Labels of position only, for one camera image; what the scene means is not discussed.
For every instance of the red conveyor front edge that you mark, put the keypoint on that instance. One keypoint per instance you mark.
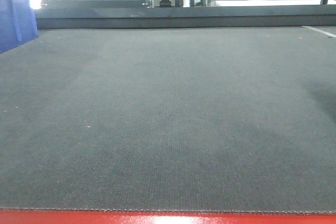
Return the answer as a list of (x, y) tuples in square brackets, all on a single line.
[(58, 216)]

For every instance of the dark grey conveyor belt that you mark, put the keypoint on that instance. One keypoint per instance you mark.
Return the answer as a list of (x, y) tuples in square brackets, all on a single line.
[(190, 119)]

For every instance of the blue plastic shelf bin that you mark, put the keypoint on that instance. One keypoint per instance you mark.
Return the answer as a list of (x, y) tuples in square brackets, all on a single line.
[(18, 24)]

